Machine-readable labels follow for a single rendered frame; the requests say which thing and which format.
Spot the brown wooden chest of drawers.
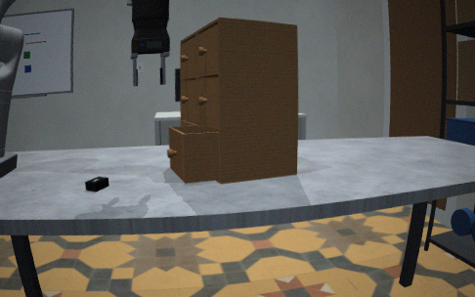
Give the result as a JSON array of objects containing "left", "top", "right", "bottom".
[{"left": 180, "top": 18, "right": 298, "bottom": 184}]

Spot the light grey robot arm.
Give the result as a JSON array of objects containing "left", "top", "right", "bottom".
[{"left": 0, "top": 0, "right": 24, "bottom": 157}]

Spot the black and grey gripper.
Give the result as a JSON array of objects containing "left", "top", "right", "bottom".
[{"left": 127, "top": 0, "right": 170, "bottom": 86}]

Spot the brown wooden drawer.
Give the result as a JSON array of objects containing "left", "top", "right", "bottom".
[
  {"left": 196, "top": 77, "right": 219, "bottom": 126},
  {"left": 180, "top": 80, "right": 196, "bottom": 120},
  {"left": 196, "top": 24, "right": 218, "bottom": 75},
  {"left": 182, "top": 120, "right": 195, "bottom": 126},
  {"left": 180, "top": 37, "right": 195, "bottom": 78},
  {"left": 167, "top": 125, "right": 219, "bottom": 184}
]

